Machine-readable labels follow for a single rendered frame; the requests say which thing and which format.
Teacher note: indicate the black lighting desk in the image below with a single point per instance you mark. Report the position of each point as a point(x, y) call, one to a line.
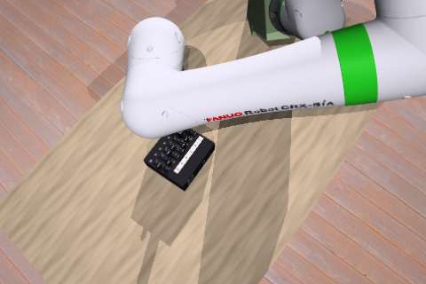
point(179, 157)

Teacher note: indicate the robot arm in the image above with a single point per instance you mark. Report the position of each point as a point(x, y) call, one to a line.
point(375, 61)

